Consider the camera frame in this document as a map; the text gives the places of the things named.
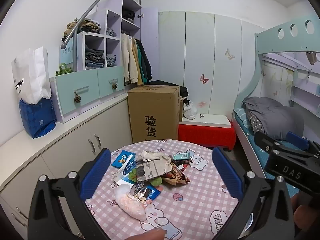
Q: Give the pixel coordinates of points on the brown snack wrapper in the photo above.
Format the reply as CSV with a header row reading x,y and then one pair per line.
x,y
175,177

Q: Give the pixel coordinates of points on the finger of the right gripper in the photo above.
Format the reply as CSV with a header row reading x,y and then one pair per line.
x,y
299,142

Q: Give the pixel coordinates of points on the blue foil packet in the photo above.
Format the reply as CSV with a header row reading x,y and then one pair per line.
x,y
144,191

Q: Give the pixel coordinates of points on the white plastic bag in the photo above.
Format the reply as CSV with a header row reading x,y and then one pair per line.
x,y
189,110

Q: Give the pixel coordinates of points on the person's left hand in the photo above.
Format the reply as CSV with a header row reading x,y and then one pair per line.
x,y
155,234

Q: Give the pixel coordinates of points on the person's right hand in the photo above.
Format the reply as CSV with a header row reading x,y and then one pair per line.
x,y
303,215

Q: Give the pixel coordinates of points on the teal long snack wrapper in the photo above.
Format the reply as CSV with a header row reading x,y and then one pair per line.
x,y
182,156

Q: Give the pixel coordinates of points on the purple stair shelf unit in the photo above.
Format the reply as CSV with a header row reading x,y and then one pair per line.
x,y
148,43

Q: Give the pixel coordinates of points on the hanging jackets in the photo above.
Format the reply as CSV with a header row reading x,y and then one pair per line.
x,y
132,60

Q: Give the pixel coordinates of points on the white paper shopping bag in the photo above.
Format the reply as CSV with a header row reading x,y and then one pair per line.
x,y
31,76

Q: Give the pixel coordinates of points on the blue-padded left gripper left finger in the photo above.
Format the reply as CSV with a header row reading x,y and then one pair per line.
x,y
47,219

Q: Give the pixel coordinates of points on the white blue toothpaste box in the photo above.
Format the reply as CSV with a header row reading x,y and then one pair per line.
x,y
121,177

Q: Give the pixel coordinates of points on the blue snack wrapper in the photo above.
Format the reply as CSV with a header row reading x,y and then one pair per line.
x,y
122,156

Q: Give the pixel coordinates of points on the grey folded blanket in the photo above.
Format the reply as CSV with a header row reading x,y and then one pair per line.
x,y
272,118

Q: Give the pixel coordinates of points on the large cardboard box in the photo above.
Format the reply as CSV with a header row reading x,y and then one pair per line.
x,y
154,112

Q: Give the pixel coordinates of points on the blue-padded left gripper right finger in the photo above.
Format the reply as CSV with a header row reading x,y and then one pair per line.
x,y
264,208

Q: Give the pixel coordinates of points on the teal drawer unit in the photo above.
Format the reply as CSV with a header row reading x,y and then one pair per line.
x,y
94,86

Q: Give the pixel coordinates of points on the white wardrobe doors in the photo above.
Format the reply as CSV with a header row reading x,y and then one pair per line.
x,y
212,55

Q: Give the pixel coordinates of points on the red storage bench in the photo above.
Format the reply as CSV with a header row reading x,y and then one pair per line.
x,y
208,130

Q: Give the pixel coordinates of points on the pink checkered tablecloth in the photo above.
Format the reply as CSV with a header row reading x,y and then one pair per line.
x,y
197,210

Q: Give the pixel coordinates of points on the clear bag pink granules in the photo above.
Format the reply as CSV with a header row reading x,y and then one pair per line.
x,y
128,203

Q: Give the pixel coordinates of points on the teal bed mattress sheet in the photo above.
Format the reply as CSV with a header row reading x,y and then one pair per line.
x,y
257,146

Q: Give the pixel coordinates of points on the pine cone right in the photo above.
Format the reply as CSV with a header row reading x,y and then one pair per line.
x,y
114,86

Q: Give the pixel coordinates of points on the pine cone left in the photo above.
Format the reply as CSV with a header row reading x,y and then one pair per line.
x,y
77,99

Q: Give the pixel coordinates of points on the teal bunk bed frame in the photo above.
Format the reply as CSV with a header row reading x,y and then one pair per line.
x,y
287,69

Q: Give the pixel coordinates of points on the pine cone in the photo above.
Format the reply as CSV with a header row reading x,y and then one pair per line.
x,y
114,86
77,99

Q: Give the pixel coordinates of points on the beige low cabinet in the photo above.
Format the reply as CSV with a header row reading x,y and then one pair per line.
x,y
64,149

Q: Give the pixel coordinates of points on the blue patterned bag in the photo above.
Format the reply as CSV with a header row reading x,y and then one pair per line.
x,y
38,119

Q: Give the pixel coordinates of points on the metal stair handrail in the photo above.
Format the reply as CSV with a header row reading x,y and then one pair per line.
x,y
101,30

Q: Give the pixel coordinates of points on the green leaf plush toy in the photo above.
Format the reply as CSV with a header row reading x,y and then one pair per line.
x,y
154,182

